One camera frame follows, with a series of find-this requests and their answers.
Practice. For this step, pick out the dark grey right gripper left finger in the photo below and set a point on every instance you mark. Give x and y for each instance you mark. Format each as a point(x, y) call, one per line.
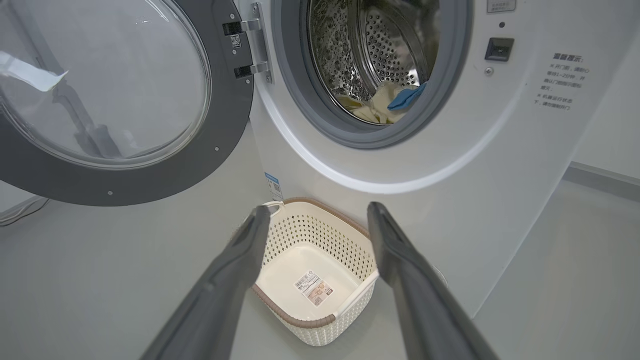
point(220, 290)

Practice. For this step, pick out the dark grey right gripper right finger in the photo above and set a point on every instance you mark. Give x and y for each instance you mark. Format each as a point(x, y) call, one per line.
point(425, 310)

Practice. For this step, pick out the dark round glass washer door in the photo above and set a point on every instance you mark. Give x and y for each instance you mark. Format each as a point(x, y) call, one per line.
point(220, 140)

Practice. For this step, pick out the cream cloth with blue trim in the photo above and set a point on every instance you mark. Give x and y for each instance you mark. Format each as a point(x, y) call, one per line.
point(406, 97)

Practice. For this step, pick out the yellow bear-print garment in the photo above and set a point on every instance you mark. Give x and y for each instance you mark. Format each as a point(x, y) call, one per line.
point(357, 107)

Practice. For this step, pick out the barcode sticker of basket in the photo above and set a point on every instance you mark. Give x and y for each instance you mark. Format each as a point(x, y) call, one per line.
point(314, 288)

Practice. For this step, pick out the cream perforated laundry basket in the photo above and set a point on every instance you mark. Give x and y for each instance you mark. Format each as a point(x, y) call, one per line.
point(310, 240)

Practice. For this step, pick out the white washing machine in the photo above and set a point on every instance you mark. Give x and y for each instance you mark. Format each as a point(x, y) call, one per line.
point(475, 175)

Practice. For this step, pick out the grey rubber door gasket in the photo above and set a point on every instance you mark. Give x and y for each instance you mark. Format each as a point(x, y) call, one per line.
point(295, 75)

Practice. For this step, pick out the silver door hinge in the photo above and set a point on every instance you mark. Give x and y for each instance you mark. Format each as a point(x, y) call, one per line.
point(260, 45)

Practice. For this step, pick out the black door latch socket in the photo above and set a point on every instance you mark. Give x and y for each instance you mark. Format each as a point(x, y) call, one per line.
point(499, 49)

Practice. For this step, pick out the blue energy label sticker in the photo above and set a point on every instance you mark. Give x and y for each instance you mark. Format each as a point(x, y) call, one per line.
point(273, 186)

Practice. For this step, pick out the stainless steel washer drum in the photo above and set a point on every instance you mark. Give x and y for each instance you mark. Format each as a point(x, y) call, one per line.
point(380, 45)

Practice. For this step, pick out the grey warning label sticker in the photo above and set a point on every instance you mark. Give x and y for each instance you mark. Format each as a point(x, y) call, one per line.
point(501, 5)

